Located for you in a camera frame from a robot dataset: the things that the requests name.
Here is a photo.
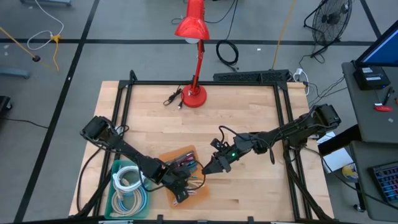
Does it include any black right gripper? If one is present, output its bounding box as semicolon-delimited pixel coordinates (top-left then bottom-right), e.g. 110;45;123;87
201;133;261;174

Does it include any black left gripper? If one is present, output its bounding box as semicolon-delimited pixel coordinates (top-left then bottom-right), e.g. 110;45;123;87
161;167;191;203

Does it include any orange translucent tray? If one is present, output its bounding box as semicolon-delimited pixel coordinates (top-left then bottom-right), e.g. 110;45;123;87
158;144;211;210

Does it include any green translucent tray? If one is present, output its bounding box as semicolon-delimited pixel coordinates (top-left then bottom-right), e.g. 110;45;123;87
104;159;152;220

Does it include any red desk lamp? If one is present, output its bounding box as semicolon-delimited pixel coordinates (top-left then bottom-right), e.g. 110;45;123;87
174;0;211;109

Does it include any black power strip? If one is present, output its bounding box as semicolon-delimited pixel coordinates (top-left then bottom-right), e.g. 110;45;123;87
213;68;290;84

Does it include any white paper box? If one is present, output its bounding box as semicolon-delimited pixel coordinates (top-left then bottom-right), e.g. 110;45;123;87
317;131;355;174

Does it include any grey keyboard desk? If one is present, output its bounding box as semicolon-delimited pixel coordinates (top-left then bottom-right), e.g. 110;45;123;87
349;141;398;222

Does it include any grey monitor desk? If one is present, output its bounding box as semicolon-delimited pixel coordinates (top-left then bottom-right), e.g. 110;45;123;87
341;61;398;144

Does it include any colourful backlit keyboard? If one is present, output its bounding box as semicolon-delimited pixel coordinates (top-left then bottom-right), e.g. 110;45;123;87
368;160;398;206

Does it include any black box with labels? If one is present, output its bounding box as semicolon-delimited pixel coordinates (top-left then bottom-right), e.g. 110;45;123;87
353;63;391;91

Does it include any black pen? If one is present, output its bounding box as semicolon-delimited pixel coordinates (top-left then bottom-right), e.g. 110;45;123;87
382;86;394;106

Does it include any black floor fan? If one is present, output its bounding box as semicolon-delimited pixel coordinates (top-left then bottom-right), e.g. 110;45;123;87
303;0;354;58

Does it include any black chair base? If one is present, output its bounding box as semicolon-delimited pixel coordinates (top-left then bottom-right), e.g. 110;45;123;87
0;95;13;121

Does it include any black computer monitor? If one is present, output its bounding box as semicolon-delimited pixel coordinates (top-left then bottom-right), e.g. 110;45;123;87
354;20;398;68

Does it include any grey table foot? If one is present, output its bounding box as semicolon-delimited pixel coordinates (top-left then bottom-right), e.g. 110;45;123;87
0;66;31;80
20;0;72;7

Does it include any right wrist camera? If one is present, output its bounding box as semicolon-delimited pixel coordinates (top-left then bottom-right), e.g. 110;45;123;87
210;138;227;151

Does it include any black lamp power cord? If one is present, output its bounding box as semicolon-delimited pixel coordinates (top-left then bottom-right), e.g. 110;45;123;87
163;85;185;110

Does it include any black metal table frame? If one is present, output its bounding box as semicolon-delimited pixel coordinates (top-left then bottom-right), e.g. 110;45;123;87
74;70;335;224

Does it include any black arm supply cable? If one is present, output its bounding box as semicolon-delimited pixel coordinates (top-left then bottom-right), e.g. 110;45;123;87
76;144;105;215

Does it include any black coiled floor cable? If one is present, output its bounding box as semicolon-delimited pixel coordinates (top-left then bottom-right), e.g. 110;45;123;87
216;40;239;70

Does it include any white plug with cable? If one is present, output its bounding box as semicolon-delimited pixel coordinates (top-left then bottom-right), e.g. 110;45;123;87
292;67;310;96

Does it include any black floor cable bundle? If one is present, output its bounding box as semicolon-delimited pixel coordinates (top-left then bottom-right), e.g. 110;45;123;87
298;46;349;108

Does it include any thin black floor cable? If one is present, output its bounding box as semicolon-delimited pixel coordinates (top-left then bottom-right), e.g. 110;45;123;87
170;0;239;26

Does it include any orange-yellow floor cable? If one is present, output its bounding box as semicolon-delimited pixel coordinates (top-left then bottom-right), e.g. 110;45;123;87
272;0;298;70

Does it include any yellow floor cable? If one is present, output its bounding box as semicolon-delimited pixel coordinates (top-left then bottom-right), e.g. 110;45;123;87
0;26;62;71

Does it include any white floor cable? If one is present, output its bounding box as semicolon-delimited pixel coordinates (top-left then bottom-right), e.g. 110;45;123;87
26;0;65;52

